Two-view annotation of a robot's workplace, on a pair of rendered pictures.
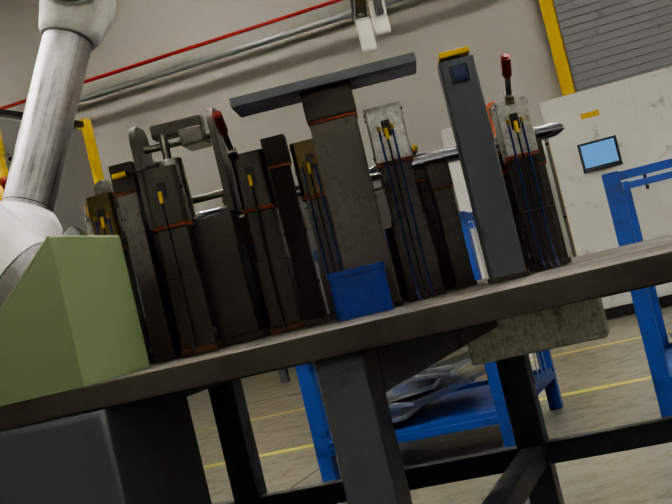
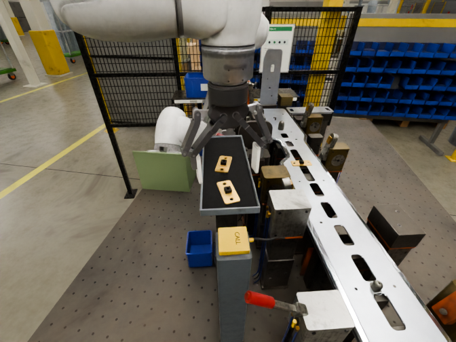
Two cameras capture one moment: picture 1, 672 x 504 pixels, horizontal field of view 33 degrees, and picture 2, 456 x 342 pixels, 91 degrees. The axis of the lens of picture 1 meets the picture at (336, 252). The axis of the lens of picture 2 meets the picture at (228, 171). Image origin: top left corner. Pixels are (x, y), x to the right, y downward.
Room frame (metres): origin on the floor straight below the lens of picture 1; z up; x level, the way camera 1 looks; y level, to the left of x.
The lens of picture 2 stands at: (2.20, -0.60, 1.53)
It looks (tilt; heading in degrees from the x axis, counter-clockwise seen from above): 36 degrees down; 83
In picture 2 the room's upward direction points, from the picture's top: straight up
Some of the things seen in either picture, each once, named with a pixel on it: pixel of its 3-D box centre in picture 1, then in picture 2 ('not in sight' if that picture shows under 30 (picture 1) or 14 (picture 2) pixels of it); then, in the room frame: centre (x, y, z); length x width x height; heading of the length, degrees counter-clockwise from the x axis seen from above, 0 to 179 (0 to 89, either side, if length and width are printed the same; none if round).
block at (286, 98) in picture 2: not in sight; (281, 120); (2.78, 0.89, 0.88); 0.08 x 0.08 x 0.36; 87
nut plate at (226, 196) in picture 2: not in sight; (227, 190); (2.25, -0.17, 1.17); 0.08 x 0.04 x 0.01; 100
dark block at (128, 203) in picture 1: (146, 262); not in sight; (2.41, 0.39, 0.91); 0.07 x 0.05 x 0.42; 177
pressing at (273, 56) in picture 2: not in sight; (270, 79); (2.66, 0.88, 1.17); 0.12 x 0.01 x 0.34; 177
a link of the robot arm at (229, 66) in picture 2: not in sight; (228, 63); (2.26, -0.17, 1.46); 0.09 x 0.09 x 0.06
